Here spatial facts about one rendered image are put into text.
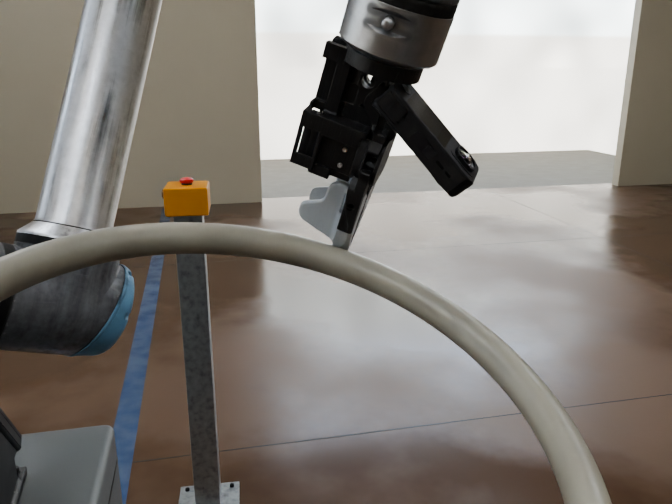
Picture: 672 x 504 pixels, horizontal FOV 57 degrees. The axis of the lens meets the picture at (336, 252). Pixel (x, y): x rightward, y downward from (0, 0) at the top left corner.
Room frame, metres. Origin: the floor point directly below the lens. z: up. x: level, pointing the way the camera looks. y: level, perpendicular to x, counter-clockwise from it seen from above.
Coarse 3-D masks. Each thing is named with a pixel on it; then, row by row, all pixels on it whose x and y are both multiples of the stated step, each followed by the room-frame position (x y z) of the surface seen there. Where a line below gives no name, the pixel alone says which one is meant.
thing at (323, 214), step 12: (336, 192) 0.58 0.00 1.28; (300, 204) 0.60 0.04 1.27; (312, 204) 0.59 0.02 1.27; (324, 204) 0.59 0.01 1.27; (336, 204) 0.59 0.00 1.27; (300, 216) 0.60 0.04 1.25; (312, 216) 0.60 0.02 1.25; (324, 216) 0.59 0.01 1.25; (336, 216) 0.59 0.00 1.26; (324, 228) 0.60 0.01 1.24; (336, 228) 0.59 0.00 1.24; (336, 240) 0.59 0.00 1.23; (348, 240) 0.59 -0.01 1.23
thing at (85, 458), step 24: (48, 432) 0.84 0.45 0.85; (72, 432) 0.84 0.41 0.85; (96, 432) 0.84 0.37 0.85; (24, 456) 0.78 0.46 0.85; (48, 456) 0.78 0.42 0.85; (72, 456) 0.78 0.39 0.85; (96, 456) 0.78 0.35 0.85; (48, 480) 0.73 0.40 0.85; (72, 480) 0.73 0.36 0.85; (96, 480) 0.73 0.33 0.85
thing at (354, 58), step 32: (352, 64) 0.55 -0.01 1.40; (384, 64) 0.54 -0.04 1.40; (320, 96) 0.59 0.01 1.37; (352, 96) 0.57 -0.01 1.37; (320, 128) 0.56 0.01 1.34; (352, 128) 0.55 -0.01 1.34; (384, 128) 0.56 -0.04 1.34; (320, 160) 0.57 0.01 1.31; (352, 160) 0.56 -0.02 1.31; (384, 160) 0.59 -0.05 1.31
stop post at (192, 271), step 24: (168, 192) 1.67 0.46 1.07; (192, 192) 1.68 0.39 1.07; (168, 216) 1.67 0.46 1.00; (192, 216) 1.69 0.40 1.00; (192, 264) 1.69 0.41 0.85; (192, 288) 1.69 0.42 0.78; (192, 312) 1.69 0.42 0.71; (192, 336) 1.69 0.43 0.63; (192, 360) 1.69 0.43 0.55; (192, 384) 1.69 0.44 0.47; (192, 408) 1.69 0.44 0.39; (192, 432) 1.69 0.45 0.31; (216, 432) 1.73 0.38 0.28; (192, 456) 1.69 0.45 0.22; (216, 456) 1.70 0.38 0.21; (216, 480) 1.70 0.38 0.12
